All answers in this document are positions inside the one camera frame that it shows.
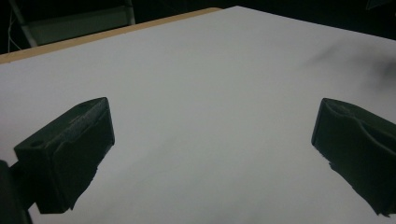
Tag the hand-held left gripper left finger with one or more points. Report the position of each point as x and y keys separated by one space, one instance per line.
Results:
x=70 y=149

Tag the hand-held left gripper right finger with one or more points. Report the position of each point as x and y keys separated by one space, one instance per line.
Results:
x=358 y=146

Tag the grey metal stand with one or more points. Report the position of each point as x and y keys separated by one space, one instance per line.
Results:
x=73 y=23

